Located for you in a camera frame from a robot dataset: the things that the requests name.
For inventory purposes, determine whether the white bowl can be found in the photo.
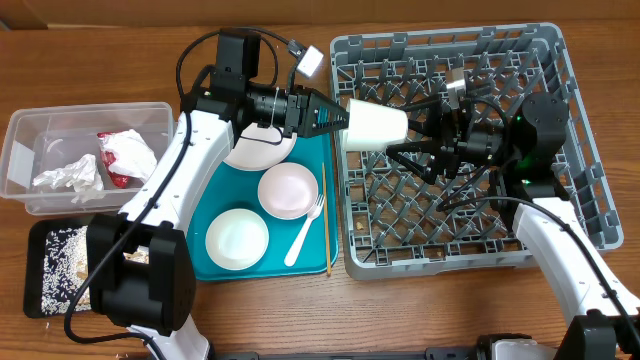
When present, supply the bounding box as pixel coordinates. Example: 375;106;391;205
205;208;269;271

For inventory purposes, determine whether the red snack wrapper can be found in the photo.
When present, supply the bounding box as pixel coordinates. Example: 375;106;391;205
97;132;130;189

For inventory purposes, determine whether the black rectangular tray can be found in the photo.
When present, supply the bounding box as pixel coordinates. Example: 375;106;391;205
22;214;151;319

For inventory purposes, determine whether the large white plate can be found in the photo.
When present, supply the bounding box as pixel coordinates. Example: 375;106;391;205
224;124;297;171

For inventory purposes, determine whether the white cup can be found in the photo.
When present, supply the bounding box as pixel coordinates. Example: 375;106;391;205
340;99;408;152

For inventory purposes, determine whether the clear plastic waste bin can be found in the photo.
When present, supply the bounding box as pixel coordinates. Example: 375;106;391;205
1;102;175;216

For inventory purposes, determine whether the wooden chopstick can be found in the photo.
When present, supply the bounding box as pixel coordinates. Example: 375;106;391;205
322;162;332;277

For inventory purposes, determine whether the white paper napkin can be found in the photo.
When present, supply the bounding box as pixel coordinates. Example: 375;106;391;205
32;154;104;192

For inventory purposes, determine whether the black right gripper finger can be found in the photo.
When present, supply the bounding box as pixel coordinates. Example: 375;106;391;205
385;140;448;183
399;94;443;136

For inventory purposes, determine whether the pink saucer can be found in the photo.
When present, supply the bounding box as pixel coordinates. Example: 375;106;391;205
257;162;319;220

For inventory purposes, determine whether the white plastic fork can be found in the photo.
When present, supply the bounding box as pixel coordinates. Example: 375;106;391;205
284;194;324;267

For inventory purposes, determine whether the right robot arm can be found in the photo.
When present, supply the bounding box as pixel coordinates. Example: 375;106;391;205
386;92;639;359

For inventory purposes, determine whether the white tissue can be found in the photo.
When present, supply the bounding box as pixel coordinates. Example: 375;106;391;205
104;129;157;183

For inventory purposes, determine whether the grey plastic dish rack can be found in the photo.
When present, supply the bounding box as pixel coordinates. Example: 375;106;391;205
330;23;624;280

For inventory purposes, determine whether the cooked rice with peanuts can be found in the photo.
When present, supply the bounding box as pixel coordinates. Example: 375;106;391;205
40;224;150;316

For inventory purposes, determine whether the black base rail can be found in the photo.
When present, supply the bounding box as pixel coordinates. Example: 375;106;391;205
119;333;566;360

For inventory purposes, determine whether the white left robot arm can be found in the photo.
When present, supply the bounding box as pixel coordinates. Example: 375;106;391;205
77;27;349;359

